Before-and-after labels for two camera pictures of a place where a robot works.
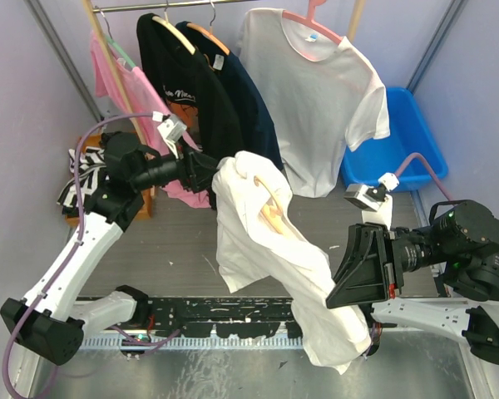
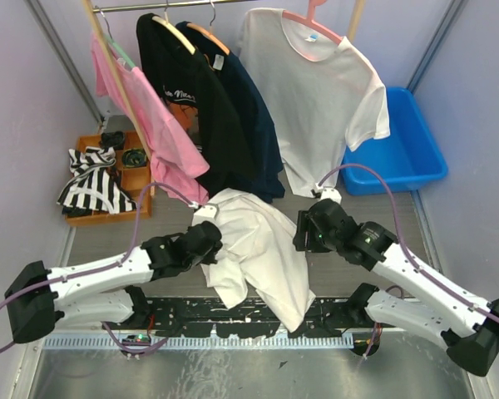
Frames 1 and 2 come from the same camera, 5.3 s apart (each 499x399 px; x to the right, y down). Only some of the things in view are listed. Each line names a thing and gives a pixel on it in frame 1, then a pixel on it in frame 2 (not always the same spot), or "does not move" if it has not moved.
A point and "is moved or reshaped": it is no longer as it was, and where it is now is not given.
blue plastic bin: x=409 y=134 does not move
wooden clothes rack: x=356 y=8 does not move
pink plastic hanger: x=309 y=20 does not move
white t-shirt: x=259 y=236 is moved or reshaped
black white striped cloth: x=90 y=161 does not move
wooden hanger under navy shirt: x=209 y=33 does not move
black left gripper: x=199 y=169 -> x=211 y=258
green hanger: x=115 y=45 does not move
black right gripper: x=368 y=266 -> x=305 y=225
